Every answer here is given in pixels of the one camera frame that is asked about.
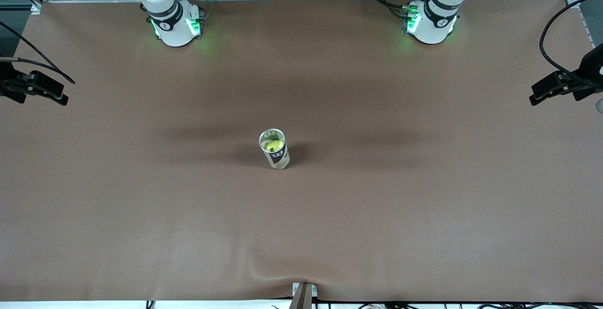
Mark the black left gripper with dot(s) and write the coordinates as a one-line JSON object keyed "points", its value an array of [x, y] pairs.
{"points": [[592, 70]]}

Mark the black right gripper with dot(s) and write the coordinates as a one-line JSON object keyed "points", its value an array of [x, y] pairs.
{"points": [[6, 79]]}

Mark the yellow tennis ball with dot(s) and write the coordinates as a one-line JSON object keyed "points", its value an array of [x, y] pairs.
{"points": [[272, 146]]}

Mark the clear tennis ball can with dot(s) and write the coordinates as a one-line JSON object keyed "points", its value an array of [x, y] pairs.
{"points": [[280, 159]]}

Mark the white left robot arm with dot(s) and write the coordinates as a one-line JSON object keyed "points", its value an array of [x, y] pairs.
{"points": [[428, 21]]}

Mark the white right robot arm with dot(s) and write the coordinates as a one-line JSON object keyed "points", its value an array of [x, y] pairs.
{"points": [[172, 26]]}

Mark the brown table mat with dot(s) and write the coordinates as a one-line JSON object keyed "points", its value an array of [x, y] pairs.
{"points": [[301, 233]]}

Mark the grey metal table bracket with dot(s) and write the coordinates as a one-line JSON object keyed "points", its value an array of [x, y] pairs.
{"points": [[301, 297]]}

